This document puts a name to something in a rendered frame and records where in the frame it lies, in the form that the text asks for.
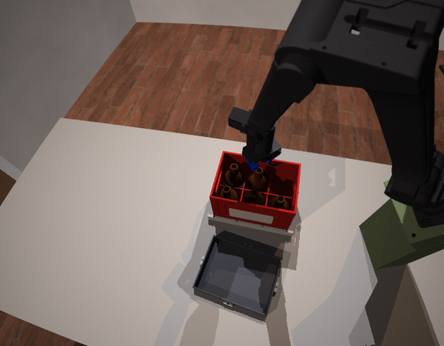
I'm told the red crate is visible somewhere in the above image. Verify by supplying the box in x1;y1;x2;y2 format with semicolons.
210;151;301;230

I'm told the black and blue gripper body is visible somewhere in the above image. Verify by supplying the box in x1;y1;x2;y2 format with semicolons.
242;139;282;165

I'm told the brown glass bottle with cream label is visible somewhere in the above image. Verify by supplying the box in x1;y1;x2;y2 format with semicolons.
217;185;238;200

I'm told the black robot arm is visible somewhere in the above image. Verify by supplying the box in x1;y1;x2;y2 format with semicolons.
228;0;444;228

